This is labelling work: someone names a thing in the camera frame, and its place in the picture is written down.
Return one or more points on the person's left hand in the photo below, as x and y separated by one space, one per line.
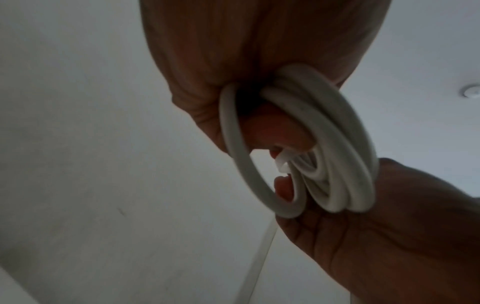
243 44

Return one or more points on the person's right hand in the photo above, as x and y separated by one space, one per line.
405 237

